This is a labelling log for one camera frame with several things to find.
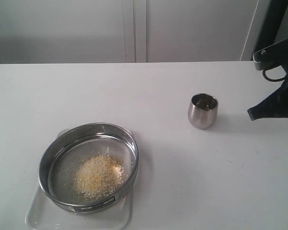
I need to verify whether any stainless steel cup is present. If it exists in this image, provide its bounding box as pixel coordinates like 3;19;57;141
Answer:
188;93;218;129

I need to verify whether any round steel mesh sieve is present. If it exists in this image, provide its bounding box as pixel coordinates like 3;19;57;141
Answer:
38;123;139;213

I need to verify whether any rice grain pile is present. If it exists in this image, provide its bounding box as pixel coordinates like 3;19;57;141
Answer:
73;155;125;200

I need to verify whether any clear plastic tray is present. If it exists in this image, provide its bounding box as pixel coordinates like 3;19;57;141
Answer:
25;185;133;230

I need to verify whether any white cabinet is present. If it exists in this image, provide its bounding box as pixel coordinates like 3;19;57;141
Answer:
0;0;269;64

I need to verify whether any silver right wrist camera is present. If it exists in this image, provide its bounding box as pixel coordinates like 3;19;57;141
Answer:
252;38;288;71

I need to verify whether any dark vertical post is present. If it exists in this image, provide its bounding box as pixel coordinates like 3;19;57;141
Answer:
253;0;288;52

